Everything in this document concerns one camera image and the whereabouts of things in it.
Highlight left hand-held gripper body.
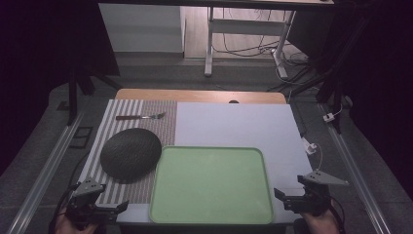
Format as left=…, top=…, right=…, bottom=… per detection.
left=65, top=176, right=113, bottom=227

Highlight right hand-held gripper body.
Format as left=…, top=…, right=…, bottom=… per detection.
left=291, top=170, right=351, bottom=217

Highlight person's right hand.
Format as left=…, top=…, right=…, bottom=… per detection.
left=300, top=209, right=343, bottom=234

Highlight person's left hand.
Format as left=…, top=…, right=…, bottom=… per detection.
left=53, top=208, right=99, bottom=234

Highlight white plug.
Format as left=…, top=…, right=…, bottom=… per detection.
left=301, top=137, right=319, bottom=156

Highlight dark grey round plate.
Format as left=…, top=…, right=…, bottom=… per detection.
left=99, top=127, right=163, bottom=182

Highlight green plastic tray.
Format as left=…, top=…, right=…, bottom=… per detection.
left=148, top=145, right=275, bottom=225

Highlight white board sheet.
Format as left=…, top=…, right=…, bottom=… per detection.
left=115, top=101, right=314, bottom=225

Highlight striped rectangular placemat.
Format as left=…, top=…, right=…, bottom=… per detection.
left=77, top=98, right=178, bottom=205

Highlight black stand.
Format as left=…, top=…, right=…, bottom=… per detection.
left=266, top=13, right=374, bottom=135
left=65, top=62, right=124, bottom=127

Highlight wooden table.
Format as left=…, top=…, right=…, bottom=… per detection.
left=115, top=88, right=287, bottom=105

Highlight white-legged desk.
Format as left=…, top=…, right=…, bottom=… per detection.
left=96, top=0, right=335, bottom=80

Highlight white cabinet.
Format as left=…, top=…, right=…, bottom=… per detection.
left=98, top=3, right=187, bottom=54

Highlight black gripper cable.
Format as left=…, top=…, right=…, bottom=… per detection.
left=48, top=152, right=90, bottom=234
left=328, top=196, right=347, bottom=234

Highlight thin white cable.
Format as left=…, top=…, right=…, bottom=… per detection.
left=313, top=143, right=324, bottom=174

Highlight aluminium rail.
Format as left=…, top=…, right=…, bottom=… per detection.
left=5, top=108, right=86, bottom=234
left=319, top=102, right=393, bottom=234

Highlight white adapter with cable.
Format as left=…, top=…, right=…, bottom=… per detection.
left=322, top=104, right=345, bottom=124

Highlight fork with brown handle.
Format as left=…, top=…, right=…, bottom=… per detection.
left=115, top=112, right=167, bottom=121

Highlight black floor cables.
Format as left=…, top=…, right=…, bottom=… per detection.
left=212, top=8, right=320, bottom=94

